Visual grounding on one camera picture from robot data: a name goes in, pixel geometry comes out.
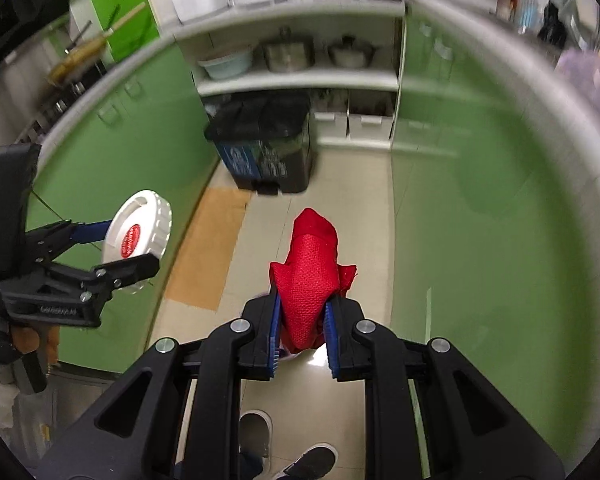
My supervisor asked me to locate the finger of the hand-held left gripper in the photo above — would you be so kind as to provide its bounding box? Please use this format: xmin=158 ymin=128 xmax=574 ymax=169
xmin=26 ymin=217 xmax=114 ymax=264
xmin=80 ymin=254 xmax=161 ymax=295

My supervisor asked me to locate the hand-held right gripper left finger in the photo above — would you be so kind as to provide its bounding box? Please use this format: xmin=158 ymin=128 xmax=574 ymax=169
xmin=37 ymin=292 xmax=283 ymax=480

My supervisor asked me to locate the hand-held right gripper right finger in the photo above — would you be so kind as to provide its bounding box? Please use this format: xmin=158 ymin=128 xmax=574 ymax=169
xmin=325 ymin=296 xmax=566 ymax=480

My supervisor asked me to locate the white lid with red label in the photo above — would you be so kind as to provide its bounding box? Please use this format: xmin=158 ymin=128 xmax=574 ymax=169
xmin=101 ymin=190 xmax=173 ymax=295

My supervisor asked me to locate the red cloth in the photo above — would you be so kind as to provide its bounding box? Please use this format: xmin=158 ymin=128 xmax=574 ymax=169
xmin=269 ymin=207 xmax=357 ymax=353

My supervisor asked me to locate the black trash bin with bag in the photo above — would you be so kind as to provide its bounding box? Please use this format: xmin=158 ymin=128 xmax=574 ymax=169
xmin=203 ymin=92 xmax=317 ymax=196

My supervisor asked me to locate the person's left hand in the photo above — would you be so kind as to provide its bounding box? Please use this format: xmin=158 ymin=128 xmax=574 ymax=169
xmin=0 ymin=312 xmax=61 ymax=377

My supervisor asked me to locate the brown floor mat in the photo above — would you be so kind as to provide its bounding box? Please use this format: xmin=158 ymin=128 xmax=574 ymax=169
xmin=164 ymin=186 xmax=253 ymax=311

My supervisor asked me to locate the white slipper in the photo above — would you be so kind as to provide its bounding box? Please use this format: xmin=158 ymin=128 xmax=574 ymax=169
xmin=239 ymin=410 xmax=273 ymax=461

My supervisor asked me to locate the green kitchen cabinet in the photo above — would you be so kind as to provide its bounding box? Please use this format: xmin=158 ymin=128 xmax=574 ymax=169
xmin=27 ymin=42 xmax=222 ymax=373
xmin=389 ymin=10 xmax=600 ymax=466

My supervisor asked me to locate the black sneaker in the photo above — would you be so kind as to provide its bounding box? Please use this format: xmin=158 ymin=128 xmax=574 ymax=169
xmin=272 ymin=442 xmax=338 ymax=480

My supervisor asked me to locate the white storage box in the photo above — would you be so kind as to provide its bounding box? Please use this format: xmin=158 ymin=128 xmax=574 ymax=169
xmin=347 ymin=115 xmax=395 ymax=142
xmin=314 ymin=112 xmax=348 ymax=141

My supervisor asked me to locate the light blue basin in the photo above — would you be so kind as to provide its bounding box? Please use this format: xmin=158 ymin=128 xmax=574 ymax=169
xmin=198 ymin=52 xmax=254 ymax=79

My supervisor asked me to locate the white open shelf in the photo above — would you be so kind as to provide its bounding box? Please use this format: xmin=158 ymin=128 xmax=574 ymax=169
xmin=175 ymin=0 xmax=407 ymax=152

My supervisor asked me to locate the white plastic container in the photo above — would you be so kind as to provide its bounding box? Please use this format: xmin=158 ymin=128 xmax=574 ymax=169
xmin=172 ymin=0 xmax=231 ymax=23

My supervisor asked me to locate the tall steel pot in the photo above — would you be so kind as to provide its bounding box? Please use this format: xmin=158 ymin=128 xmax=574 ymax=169
xmin=260 ymin=27 xmax=316 ymax=73

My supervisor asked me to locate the steel pot with lid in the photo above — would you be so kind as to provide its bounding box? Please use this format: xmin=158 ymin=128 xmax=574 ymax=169
xmin=327 ymin=35 xmax=381 ymax=68

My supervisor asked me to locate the purple plastic bowl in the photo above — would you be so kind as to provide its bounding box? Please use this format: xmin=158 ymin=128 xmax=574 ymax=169
xmin=555 ymin=47 xmax=600 ymax=111

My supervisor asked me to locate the clear plastic bottle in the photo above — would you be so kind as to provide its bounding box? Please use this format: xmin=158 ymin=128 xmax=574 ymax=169
xmin=519 ymin=0 xmax=540 ymax=33

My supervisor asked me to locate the broom with wooden handle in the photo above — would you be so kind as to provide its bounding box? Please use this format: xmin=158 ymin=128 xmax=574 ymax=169
xmin=47 ymin=2 xmax=147 ymax=83

